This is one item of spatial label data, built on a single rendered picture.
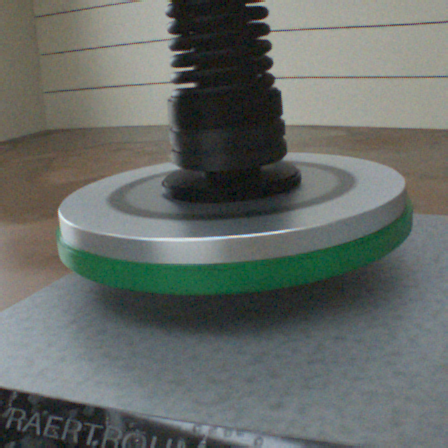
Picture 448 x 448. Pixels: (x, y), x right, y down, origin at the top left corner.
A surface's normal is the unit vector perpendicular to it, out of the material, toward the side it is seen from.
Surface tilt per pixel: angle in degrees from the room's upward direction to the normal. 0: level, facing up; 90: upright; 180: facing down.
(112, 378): 0
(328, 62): 90
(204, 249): 90
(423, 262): 0
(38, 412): 45
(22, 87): 90
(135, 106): 90
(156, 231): 0
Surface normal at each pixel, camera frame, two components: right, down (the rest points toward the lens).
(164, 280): -0.31, 0.27
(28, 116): 0.86, 0.07
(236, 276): -0.05, 0.26
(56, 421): -0.33, -0.49
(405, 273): -0.08, -0.96
